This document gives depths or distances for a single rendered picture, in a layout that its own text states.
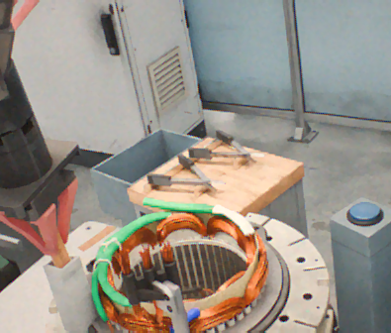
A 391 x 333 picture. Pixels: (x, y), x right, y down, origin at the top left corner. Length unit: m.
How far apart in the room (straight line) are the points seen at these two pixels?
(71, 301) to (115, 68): 2.40
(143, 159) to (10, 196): 0.61
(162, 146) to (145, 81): 1.87
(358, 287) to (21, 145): 0.56
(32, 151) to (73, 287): 0.17
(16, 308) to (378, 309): 0.70
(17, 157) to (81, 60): 2.58
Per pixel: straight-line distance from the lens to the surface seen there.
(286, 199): 1.02
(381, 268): 0.97
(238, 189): 0.98
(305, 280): 0.75
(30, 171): 0.61
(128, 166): 1.18
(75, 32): 3.13
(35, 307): 1.34
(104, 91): 3.17
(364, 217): 0.93
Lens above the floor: 1.57
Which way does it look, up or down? 29 degrees down
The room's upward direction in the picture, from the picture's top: 11 degrees counter-clockwise
